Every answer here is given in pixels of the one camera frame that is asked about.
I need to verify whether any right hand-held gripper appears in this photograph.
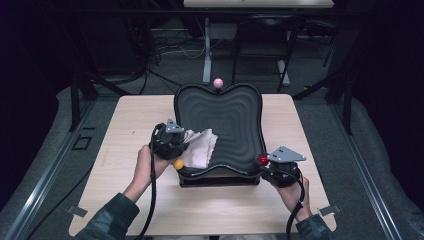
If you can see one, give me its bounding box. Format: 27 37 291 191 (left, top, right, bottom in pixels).
259 145 308 188

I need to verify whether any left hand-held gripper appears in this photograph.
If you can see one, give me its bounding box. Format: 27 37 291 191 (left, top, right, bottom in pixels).
149 118 189 160

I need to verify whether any white waffle cloth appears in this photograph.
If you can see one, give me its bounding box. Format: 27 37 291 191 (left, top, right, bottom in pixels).
181 128 219 169

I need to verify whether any black wavy tray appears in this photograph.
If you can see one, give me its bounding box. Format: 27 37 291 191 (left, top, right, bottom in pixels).
173 82 268 188

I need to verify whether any person's right hand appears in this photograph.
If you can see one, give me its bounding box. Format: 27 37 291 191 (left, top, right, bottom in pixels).
275 176 313 222

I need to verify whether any person's left hand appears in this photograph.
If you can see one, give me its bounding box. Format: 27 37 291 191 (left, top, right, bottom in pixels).
133 144 177 195

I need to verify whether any white desk leg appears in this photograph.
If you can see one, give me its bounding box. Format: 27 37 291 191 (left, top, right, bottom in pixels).
202 17 213 85

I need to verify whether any black chair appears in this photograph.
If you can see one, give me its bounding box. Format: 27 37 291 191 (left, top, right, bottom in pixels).
231 14 303 94

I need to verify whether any white desk top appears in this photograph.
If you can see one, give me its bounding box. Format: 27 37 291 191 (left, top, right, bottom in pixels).
183 0 335 9

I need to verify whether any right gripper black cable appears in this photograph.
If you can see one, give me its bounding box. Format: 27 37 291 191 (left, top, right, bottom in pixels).
285 173 306 240

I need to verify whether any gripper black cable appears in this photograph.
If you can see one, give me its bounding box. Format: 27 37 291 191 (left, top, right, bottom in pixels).
285 173 306 240
136 124 165 240

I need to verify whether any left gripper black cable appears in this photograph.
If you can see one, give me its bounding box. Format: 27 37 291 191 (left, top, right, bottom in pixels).
136 124 165 240

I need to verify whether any grey table bracket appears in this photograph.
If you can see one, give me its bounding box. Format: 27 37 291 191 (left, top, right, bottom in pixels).
317 203 343 217
65 205 88 218

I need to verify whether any aluminium floor rail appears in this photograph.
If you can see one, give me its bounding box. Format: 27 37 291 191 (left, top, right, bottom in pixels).
0 99 98 240
328 99 406 240

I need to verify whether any black metal frame stand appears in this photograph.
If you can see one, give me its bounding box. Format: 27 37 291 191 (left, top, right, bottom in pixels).
68 71 133 133
293 66 354 136

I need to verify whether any bundle of floor cables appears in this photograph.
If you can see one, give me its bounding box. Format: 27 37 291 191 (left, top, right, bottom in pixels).
126 19 208 96

